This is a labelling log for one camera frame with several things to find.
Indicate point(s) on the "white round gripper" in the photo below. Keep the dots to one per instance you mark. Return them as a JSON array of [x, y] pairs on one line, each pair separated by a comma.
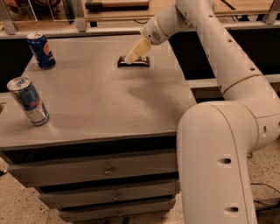
[[152, 32]]

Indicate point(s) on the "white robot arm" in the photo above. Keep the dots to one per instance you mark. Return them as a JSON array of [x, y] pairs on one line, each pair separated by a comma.
[[215, 137]]

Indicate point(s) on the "wooden table in background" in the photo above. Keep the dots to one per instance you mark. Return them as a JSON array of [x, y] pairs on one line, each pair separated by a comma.
[[98, 10]]

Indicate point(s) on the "blue pepsi can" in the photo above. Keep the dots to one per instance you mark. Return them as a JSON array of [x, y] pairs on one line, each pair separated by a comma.
[[41, 50]]

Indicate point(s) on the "grey drawer cabinet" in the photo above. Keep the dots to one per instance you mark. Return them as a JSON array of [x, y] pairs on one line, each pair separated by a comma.
[[109, 146]]

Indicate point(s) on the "silver blue red bull can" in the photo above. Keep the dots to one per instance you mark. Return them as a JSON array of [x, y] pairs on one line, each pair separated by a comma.
[[27, 97]]

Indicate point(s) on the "metal railing frame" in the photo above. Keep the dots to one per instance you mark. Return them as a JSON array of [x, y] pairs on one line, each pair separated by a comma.
[[54, 22]]

